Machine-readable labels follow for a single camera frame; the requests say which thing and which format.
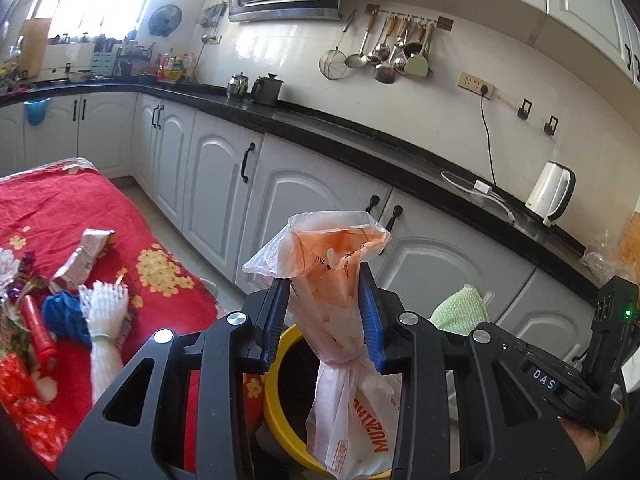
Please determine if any red plastic bag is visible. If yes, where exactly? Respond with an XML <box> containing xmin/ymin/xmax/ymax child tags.
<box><xmin>1</xmin><ymin>353</ymin><xmax>70</xmax><ymax>471</ymax></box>

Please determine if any red cylindrical can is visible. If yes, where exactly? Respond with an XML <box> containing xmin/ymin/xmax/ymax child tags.
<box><xmin>20</xmin><ymin>295</ymin><xmax>58</xmax><ymax>374</ymax></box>

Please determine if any green knitted cloth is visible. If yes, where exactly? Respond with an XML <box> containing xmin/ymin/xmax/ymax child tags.
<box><xmin>430</xmin><ymin>284</ymin><xmax>489</xmax><ymax>337</ymax></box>

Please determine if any white foam fruit net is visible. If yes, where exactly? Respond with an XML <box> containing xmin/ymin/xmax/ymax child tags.
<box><xmin>78</xmin><ymin>281</ymin><xmax>129</xmax><ymax>404</ymax></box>

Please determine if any blue rubber glove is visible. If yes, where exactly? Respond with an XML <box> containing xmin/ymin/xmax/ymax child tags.
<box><xmin>41</xmin><ymin>290</ymin><xmax>91</xmax><ymax>347</ymax></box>

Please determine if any orange white plastic bag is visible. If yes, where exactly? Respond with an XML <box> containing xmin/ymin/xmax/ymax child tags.
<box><xmin>242</xmin><ymin>210</ymin><xmax>401</xmax><ymax>479</ymax></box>

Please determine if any yellow rimmed trash bin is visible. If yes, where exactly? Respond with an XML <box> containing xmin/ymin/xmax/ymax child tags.
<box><xmin>264</xmin><ymin>325</ymin><xmax>328</xmax><ymax>476</ymax></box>

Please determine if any person's right hand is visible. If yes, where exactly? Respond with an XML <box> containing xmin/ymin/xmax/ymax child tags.
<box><xmin>558</xmin><ymin>417</ymin><xmax>601</xmax><ymax>466</ymax></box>

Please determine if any clear plastic bag on counter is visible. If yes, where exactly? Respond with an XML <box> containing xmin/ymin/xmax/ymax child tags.
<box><xmin>580</xmin><ymin>231</ymin><xmax>624</xmax><ymax>285</ymax></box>

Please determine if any black countertop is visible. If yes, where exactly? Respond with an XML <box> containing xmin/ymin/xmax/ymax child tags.
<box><xmin>1</xmin><ymin>79</ymin><xmax>598</xmax><ymax>302</ymax></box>

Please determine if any white electric kettle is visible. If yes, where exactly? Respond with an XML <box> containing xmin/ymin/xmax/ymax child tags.
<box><xmin>525</xmin><ymin>160</ymin><xmax>576</xmax><ymax>228</ymax></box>

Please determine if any red floral tablecloth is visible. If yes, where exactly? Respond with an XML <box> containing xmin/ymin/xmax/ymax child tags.
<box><xmin>1</xmin><ymin>158</ymin><xmax>286</xmax><ymax>479</ymax></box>

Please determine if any blue hanging holder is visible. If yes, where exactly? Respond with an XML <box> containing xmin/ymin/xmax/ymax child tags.
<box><xmin>24</xmin><ymin>98</ymin><xmax>50</xmax><ymax>127</ymax></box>

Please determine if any small steel teapot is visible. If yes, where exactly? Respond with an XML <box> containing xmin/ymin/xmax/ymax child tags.
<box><xmin>227</xmin><ymin>73</ymin><xmax>250</xmax><ymax>101</ymax></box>

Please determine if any dark metal teapot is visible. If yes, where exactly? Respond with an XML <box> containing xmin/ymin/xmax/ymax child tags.
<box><xmin>250</xmin><ymin>73</ymin><xmax>283</xmax><ymax>106</ymax></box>

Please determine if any hanging green spatula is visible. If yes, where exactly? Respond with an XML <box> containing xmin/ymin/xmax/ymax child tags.
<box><xmin>403</xmin><ymin>19</ymin><xmax>434</xmax><ymax>79</ymax></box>

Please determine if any hanging steel ladle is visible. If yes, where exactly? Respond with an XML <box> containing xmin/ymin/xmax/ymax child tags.
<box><xmin>345</xmin><ymin>10</ymin><xmax>378</xmax><ymax>70</ymax></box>

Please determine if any white charger with cable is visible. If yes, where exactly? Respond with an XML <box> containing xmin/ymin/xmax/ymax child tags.
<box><xmin>440</xmin><ymin>170</ymin><xmax>516</xmax><ymax>224</ymax></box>

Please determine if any black kettle power cable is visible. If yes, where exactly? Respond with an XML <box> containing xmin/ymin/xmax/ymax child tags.
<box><xmin>479</xmin><ymin>88</ymin><xmax>500</xmax><ymax>189</ymax></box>

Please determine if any wall power strip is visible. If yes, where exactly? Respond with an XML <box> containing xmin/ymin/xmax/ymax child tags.
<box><xmin>458</xmin><ymin>72</ymin><xmax>495</xmax><ymax>100</ymax></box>

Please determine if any hanging wire skimmer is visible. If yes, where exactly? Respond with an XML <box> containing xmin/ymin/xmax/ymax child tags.
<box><xmin>318</xmin><ymin>10</ymin><xmax>356</xmax><ymax>81</ymax></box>

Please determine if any small wall fan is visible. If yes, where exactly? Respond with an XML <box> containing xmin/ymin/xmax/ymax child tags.
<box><xmin>148</xmin><ymin>4</ymin><xmax>182</xmax><ymax>38</ymax></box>

